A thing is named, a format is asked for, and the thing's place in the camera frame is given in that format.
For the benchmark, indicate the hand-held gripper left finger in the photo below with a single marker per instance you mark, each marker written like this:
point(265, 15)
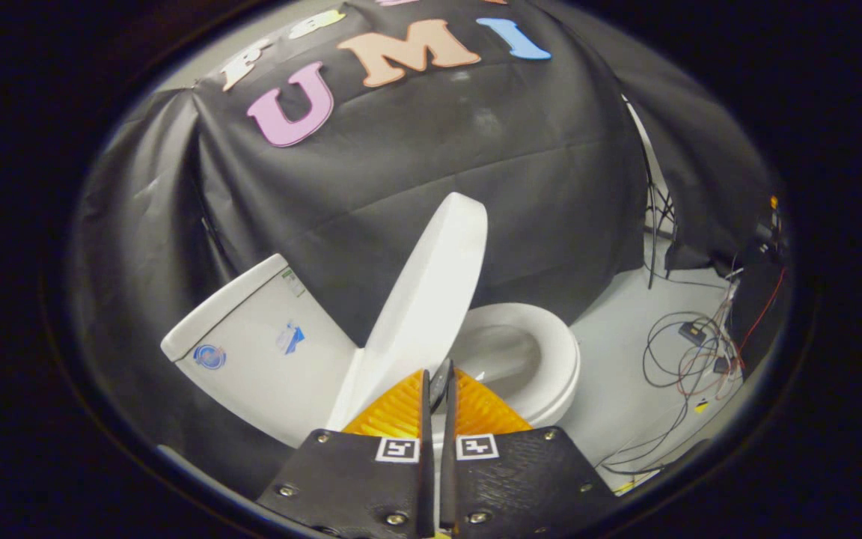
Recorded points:
point(356, 479)

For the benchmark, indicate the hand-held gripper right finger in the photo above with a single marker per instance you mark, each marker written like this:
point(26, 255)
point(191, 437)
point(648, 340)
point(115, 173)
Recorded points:
point(521, 479)

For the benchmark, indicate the dark grey lid pull tab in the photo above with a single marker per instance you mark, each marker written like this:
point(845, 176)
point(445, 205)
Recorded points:
point(440, 382)

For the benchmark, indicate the white toilet lid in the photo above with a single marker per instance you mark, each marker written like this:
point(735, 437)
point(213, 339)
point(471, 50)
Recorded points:
point(431, 284)

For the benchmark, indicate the white toilet tank cover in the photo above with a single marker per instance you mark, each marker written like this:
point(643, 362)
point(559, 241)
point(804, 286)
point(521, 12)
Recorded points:
point(221, 307)

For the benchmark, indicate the black light stand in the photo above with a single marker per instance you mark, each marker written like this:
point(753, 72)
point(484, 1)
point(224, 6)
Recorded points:
point(655, 217)

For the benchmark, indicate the black backdrop cloth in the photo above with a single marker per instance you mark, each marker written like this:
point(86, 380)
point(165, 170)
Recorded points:
point(401, 172)

